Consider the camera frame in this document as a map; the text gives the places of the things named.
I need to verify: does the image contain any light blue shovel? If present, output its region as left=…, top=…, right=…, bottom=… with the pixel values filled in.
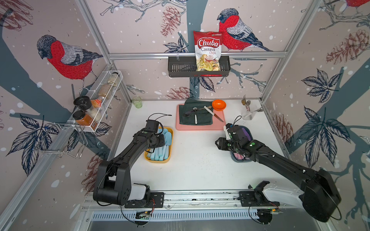
left=145, top=128, right=172, bottom=162

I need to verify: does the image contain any purple shovel pink handle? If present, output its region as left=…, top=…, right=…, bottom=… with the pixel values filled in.
left=242, top=128, right=252, bottom=141

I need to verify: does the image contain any yellow plastic tray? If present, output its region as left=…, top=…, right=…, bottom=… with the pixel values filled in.
left=144, top=127, right=173, bottom=164

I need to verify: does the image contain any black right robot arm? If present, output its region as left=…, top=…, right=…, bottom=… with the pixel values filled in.
left=215, top=124, right=341, bottom=222

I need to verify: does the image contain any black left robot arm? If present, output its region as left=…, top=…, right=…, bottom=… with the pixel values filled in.
left=93, top=119, right=165, bottom=206

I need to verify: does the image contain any teal storage box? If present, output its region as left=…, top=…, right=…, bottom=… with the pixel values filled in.
left=230, top=126, right=253, bottom=163

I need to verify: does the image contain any pink cutting board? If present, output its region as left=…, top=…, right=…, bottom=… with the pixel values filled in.
left=175, top=103, right=226, bottom=131

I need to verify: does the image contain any clear cup with utensils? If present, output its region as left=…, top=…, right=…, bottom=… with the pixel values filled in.
left=241, top=95, right=263, bottom=120

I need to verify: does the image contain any orange bowl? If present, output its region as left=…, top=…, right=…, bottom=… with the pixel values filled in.
left=212, top=99, right=226, bottom=111

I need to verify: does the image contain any dark metal spoon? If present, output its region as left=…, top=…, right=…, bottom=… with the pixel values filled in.
left=183, top=107, right=207, bottom=117

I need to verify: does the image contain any small green glass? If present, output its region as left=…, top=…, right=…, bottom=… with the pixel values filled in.
left=132, top=96, right=143, bottom=109

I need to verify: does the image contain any dark green cloth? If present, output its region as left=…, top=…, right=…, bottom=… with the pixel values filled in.
left=179, top=98, right=213, bottom=126

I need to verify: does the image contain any orange spice jar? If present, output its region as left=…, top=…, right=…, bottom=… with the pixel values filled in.
left=72, top=110, right=94, bottom=126

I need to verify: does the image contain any black lid spice jar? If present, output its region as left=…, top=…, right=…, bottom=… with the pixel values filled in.
left=73, top=96, right=92, bottom=111

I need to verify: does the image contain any Chuba cassava chips bag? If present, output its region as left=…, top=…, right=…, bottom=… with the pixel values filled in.
left=193, top=31, right=223, bottom=71

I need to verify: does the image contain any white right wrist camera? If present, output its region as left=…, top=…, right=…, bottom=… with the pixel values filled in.
left=223, top=123, right=233, bottom=141

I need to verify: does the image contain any white handled knife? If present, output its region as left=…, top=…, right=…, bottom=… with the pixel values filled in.
left=203, top=106, right=224, bottom=123

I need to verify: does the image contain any white handled small spoon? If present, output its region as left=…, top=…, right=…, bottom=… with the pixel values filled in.
left=194, top=114, right=198, bottom=125

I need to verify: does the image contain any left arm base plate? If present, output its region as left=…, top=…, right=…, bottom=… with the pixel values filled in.
left=124, top=183, right=165, bottom=208

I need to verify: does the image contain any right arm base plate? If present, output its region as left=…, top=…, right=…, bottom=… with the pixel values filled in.
left=237, top=181, right=280, bottom=208

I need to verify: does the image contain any white wire spice rack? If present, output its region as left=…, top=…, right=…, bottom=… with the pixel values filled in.
left=74, top=70, right=122, bottom=132

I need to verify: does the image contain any black wire basket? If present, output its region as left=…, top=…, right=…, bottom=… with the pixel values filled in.
left=168, top=56, right=231, bottom=78

